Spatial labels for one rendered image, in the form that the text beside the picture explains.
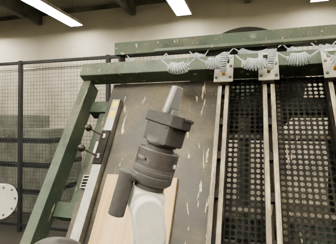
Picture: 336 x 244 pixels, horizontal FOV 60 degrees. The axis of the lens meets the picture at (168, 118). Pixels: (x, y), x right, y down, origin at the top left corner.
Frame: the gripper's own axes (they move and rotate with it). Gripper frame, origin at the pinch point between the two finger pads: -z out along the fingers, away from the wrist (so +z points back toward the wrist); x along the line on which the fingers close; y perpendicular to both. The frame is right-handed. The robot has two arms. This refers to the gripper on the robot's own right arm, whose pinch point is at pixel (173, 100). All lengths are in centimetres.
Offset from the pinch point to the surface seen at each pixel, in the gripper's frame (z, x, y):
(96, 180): 44, 83, 33
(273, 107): -16, 32, 87
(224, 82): -23, 57, 76
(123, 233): 59, 57, 40
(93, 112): 13, 124, 40
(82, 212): 58, 77, 28
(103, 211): 55, 71, 35
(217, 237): 44, 22, 59
